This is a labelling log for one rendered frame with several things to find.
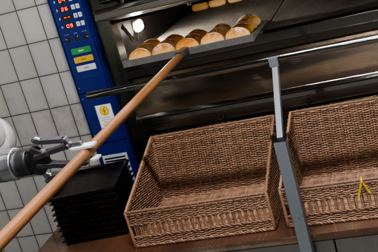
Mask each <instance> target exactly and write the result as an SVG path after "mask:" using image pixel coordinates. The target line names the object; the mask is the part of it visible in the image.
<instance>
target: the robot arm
mask: <svg viewBox="0 0 378 252"><path fill-rule="evenodd" d="M16 142H17V140H16V134H15V132H14V130H13V128H12V127H11V126H10V125H9V124H8V122H6V121H5V120H3V119H1V118H0V183H3V182H9V181H16V180H20V179H22V177H25V176H32V175H35V174H37V175H40V176H43V177H44V178H45V179H46V180H45V182H46V183H49V182H50V181H51V180H52V179H53V178H54V177H55V176H56V175H57V174H58V173H59V172H60V171H58V172H54V173H46V171H47V170H48V169H52V168H64V167H65V166H66V165H67V164H68V163H69V162H70V161H71V160H51V158H50V155H52V154H55V153H58V152H60V151H64V150H68V149H69V150H70V151H76V150H82V149H88V148H93V147H94V146H95V145H96V144H97V141H92V142H86V143H83V141H82V140H79V141H73V142H72V141H70V140H69V137H68V136H54V137H40V136H35V137H34V138H33V139H31V142H32V143H33V144H32V147H30V148H23V149H18V148H16ZM57 143H63V144H61V145H58V146H55V147H52V148H48V149H43V148H41V147H39V145H48V144H57ZM100 157H101V154H97V155H92V156H91V157H90V158H89V159H88V160H87V161H86V162H85V163H84V164H83V165H82V166H86V165H88V164H89V162H91V161H98V160H99V158H100Z"/></svg>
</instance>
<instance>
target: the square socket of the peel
mask: <svg viewBox="0 0 378 252"><path fill-rule="evenodd" d="M178 53H181V54H182V55H183V60H185V59H186V58H187V57H188V55H189V54H190V51H189V48H188V46H187V47H182V48H180V49H179V50H178V51H177V52H176V53H175V55H176V54H178ZM183 60H182V61H183Z"/></svg>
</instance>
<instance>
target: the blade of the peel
mask: <svg viewBox="0 0 378 252"><path fill-rule="evenodd" d="M267 20H268V19H267ZM267 20H262V21H260V24H259V25H258V26H257V28H256V29H255V30H254V32H253V33H252V34H249V35H244V36H240V37H236V38H231V39H225V40H220V41H217V42H212V43H207V44H202V45H198V46H193V47H189V51H190V54H193V53H199V52H204V51H209V50H214V49H217V48H223V47H228V46H233V45H237V44H241V43H247V42H252V41H254V40H255V38H256V37H257V35H258V34H259V32H260V31H261V29H262V28H263V26H264V25H265V23H266V22H267ZM177 51H178V50H175V51H169V52H164V53H159V54H156V55H151V56H146V57H140V58H135V59H132V60H129V58H128V59H126V60H124V61H122V63H123V67H124V68H128V67H131V66H137V65H142V64H147V63H151V62H155V61H161V60H166V59H171V58H173V57H174V56H175V53H176V52H177Z"/></svg>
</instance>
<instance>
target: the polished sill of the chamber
mask: <svg viewBox="0 0 378 252"><path fill-rule="evenodd" d="M375 20H378V6H377V7H371V8H367V9H363V10H358V11H353V12H348V13H343V14H339V15H335V16H330V17H324V18H321V19H316V20H311V21H306V22H301V23H298V24H292V25H288V26H283V27H279V28H274V29H269V30H264V31H260V32H259V34H258V35H257V37H256V38H255V40H254V41H252V42H247V43H241V44H237V45H233V46H228V47H223V48H217V49H213V50H209V51H204V52H199V53H193V54H190V55H188V57H187V58H186V59H185V60H188V59H194V58H197V57H202V56H207V55H212V54H216V53H221V52H226V51H231V50H236V49H240V48H245V47H250V46H256V45H259V44H264V43H269V42H275V41H280V40H283V39H288V38H293V37H299V36H302V35H307V34H313V33H318V32H323V31H327V30H331V29H337V28H342V27H345V26H351V25H355V24H361V23H366V22H369V21H375ZM171 59H172V58H169V59H166V60H161V61H155V62H151V63H147V64H142V65H137V66H131V67H126V68H124V70H125V72H130V71H135V70H140V69H145V68H150V67H154V66H159V65H164V64H167V63H168V62H169V61H170V60H171Z"/></svg>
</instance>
